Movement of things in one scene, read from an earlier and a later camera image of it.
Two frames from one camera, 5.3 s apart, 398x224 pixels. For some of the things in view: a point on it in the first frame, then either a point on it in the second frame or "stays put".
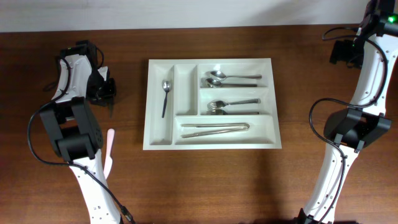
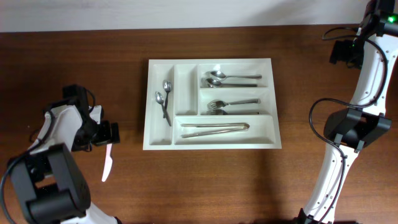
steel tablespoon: (218, 75) stays put
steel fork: (222, 112) stays put
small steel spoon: (111, 107) to (160, 99)
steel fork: (212, 104) stays put
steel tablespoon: (214, 83) stays put
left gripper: (109, 94) to (106, 137)
